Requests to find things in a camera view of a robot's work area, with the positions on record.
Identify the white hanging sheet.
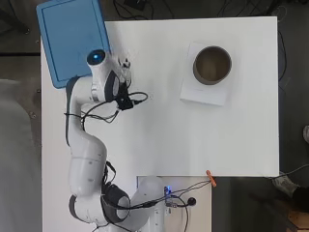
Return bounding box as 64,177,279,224
0,78,42,232

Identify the brown round tub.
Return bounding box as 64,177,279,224
192,45,233,86

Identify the blue plastic box lid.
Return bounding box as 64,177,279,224
35,0,112,90

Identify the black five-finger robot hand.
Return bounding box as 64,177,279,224
111,55,133,86

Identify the white flat box stand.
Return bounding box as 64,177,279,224
179,42,234,106

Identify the orange clamp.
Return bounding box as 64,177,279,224
206,169,217,188

